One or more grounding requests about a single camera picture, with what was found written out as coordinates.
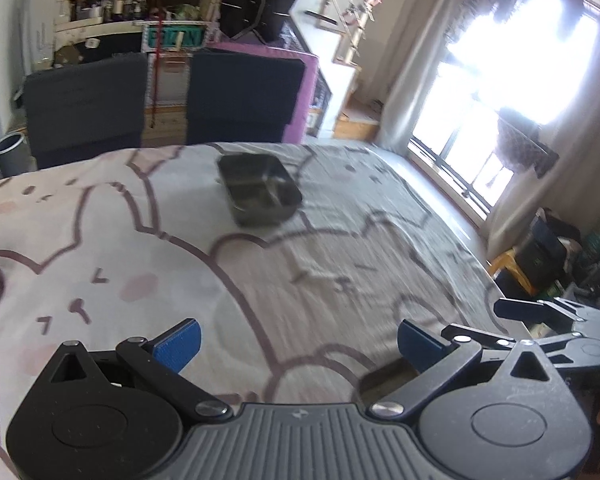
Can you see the rectangular dark metal tray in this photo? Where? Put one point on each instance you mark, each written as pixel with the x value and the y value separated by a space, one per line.
pixel 260 195

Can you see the yellow plastic stool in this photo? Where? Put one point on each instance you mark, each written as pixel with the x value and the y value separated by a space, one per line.
pixel 512 270

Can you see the black bag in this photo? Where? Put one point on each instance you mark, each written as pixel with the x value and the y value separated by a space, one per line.
pixel 545 250

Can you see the hanging mesh net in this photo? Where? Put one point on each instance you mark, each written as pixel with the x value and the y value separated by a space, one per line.
pixel 522 145

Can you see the white curtain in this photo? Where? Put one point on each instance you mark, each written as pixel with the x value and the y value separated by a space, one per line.
pixel 425 60

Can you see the printed cartoon tablecloth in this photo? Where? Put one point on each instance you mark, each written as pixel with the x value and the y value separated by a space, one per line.
pixel 330 260

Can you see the window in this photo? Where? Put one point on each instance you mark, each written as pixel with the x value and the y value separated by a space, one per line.
pixel 505 60

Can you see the cream storage rack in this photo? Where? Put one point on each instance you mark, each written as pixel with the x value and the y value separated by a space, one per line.
pixel 82 5

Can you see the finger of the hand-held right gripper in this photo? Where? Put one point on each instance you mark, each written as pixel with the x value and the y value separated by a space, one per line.
pixel 517 309

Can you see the white staircase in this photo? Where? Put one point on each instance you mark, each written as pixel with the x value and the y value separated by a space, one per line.
pixel 337 80

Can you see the grey trash can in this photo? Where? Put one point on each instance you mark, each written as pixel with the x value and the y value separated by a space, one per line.
pixel 10 155

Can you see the green sign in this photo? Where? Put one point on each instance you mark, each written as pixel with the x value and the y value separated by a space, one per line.
pixel 175 37

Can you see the dark fabric chair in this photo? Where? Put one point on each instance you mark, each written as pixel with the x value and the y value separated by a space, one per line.
pixel 85 110
pixel 245 100

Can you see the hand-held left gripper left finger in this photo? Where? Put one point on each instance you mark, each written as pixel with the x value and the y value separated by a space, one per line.
pixel 177 345

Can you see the purple cloth cover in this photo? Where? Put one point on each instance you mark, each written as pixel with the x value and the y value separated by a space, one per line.
pixel 310 90

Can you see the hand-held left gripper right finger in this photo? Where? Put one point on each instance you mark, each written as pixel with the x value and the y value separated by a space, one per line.
pixel 420 342

